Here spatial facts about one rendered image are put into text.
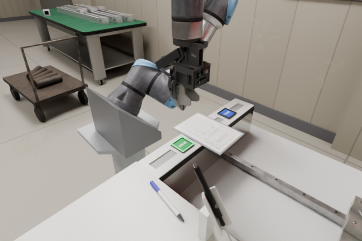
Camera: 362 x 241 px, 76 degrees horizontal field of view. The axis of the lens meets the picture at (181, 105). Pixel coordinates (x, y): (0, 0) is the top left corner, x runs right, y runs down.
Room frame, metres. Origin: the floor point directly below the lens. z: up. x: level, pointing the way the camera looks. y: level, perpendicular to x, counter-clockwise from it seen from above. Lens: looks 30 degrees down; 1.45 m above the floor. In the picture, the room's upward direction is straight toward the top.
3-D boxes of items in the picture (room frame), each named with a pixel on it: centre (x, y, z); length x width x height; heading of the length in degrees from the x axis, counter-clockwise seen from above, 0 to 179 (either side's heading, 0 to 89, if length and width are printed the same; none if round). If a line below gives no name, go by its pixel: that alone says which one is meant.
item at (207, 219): (0.27, -0.06, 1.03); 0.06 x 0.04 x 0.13; 47
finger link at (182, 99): (0.56, -0.01, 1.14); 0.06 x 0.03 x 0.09; 47
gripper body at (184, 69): (0.57, -0.02, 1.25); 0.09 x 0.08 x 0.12; 47
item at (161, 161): (0.67, -0.09, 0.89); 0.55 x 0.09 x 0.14; 137
